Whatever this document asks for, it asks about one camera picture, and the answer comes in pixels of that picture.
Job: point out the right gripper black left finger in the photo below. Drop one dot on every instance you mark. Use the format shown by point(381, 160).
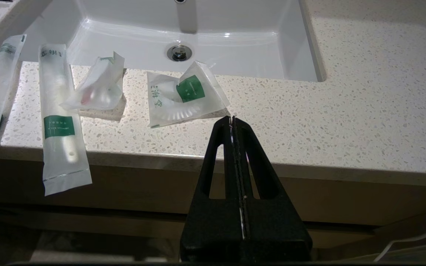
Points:
point(205, 236)

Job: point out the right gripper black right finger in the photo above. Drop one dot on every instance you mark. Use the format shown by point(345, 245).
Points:
point(276, 236)

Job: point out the wooden vanity cabinet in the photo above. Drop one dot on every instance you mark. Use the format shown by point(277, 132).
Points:
point(346, 199)

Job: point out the crumpled shower cap packet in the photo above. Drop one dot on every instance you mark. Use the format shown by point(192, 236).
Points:
point(183, 103)

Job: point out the small packet with pink item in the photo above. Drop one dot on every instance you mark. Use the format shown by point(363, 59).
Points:
point(98, 88)

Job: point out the chrome sink drain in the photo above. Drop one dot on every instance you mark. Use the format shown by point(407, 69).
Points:
point(179, 53)

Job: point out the white sink basin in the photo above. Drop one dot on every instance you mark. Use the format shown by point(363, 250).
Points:
point(235, 48)

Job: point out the long packet large green label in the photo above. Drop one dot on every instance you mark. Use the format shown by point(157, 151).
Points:
point(59, 92)

